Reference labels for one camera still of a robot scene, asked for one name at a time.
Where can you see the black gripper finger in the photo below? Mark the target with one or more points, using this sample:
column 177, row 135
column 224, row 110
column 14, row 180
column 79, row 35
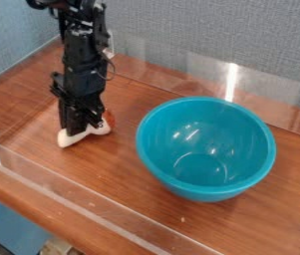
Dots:
column 65, row 114
column 83, row 119

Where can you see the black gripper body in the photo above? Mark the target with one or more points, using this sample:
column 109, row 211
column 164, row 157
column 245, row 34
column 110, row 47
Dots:
column 79, row 86

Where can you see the white brown toy mushroom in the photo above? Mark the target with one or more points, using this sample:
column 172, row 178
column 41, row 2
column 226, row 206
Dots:
column 67, row 140

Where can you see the blue plastic bowl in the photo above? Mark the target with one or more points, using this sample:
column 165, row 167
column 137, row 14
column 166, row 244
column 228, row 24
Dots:
column 205, row 147

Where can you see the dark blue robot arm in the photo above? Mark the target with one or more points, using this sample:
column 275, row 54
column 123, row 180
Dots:
column 82, row 27

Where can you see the clear acrylic left barrier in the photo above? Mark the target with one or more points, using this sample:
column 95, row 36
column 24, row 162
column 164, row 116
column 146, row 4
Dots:
column 24, row 87

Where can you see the clear acrylic barrier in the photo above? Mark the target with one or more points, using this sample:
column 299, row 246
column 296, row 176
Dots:
column 24, row 87
column 32, row 187
column 190, row 74

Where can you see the clear acrylic front barrier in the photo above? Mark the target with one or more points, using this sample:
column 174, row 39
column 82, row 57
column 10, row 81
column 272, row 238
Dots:
column 32, row 187

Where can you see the clear acrylic back barrier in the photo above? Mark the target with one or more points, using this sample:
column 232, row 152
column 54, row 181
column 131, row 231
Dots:
column 190, row 74

